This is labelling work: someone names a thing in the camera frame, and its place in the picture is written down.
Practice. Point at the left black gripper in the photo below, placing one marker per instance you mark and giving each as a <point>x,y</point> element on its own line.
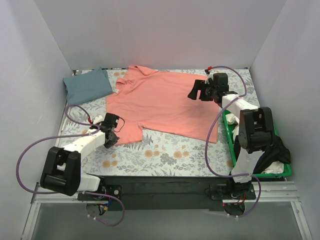
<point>111,139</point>

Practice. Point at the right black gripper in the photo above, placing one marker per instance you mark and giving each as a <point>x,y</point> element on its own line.
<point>202,90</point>

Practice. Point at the salmon pink t-shirt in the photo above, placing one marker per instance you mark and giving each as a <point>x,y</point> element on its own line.
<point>158,100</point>

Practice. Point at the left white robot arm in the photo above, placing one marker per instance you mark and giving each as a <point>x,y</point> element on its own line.
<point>62,169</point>

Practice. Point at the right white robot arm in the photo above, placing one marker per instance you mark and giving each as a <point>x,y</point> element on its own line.
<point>256,132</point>

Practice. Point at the folded blue-grey t-shirt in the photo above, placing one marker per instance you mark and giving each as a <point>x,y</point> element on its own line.
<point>86,87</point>

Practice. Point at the black t-shirt in bin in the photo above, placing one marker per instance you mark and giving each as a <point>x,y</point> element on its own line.
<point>276,153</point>

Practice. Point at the green plastic bin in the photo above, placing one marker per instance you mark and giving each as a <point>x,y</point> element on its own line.
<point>276,169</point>

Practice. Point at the white t-shirt in bin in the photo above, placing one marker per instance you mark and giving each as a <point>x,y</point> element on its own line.
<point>236,142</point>

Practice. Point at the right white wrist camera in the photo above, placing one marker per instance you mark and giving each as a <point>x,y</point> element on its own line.
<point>210,75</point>

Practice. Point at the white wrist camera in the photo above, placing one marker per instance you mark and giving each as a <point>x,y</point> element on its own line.
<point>95,120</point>
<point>210,75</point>

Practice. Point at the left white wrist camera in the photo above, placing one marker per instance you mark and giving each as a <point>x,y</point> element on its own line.
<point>95,120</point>

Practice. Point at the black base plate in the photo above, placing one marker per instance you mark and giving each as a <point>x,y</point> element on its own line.
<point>173,193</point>

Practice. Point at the aluminium frame rail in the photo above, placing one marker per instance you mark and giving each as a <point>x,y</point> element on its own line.
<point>276,191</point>

